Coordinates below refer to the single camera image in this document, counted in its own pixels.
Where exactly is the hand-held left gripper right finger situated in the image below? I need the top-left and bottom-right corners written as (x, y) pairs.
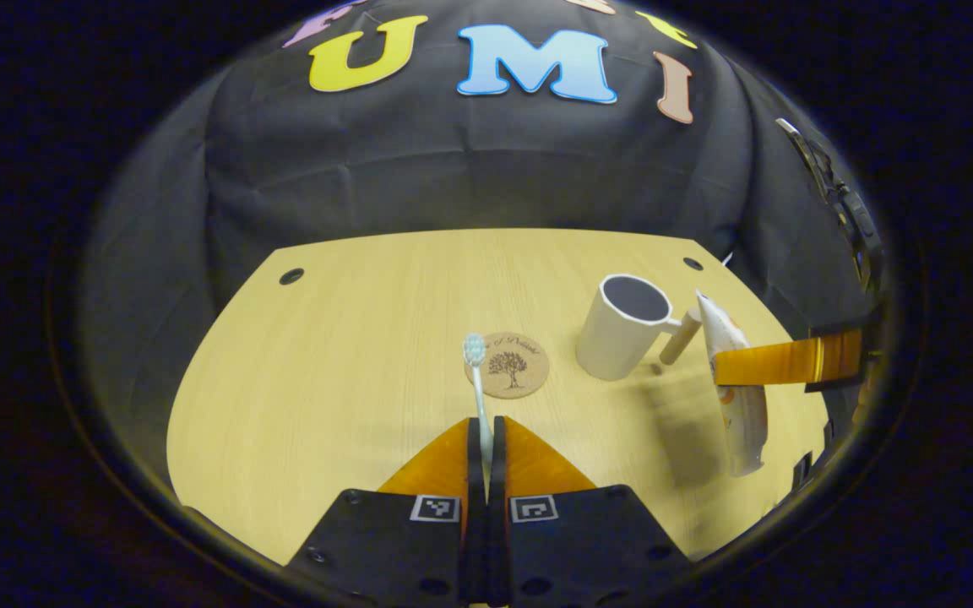
top-left (487, 415), bottom-right (695, 608)

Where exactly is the white toothpaste tube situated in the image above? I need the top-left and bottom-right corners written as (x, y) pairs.
top-left (695, 289), bottom-right (768, 478)

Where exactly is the black backdrop cloth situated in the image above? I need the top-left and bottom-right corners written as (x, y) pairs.
top-left (81, 0), bottom-right (884, 474)

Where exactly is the round cork coaster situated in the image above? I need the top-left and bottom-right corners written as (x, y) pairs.
top-left (465, 332), bottom-right (551, 399)

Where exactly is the pale green toothbrush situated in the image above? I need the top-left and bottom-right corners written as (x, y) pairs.
top-left (463, 332), bottom-right (496, 461)

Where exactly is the light wooden desktop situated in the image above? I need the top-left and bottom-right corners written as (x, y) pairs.
top-left (166, 228), bottom-right (834, 567)

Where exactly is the white cup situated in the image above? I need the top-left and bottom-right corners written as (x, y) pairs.
top-left (575, 273), bottom-right (704, 383)

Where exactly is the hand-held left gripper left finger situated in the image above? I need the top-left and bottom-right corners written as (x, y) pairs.
top-left (284, 415), bottom-right (488, 608)

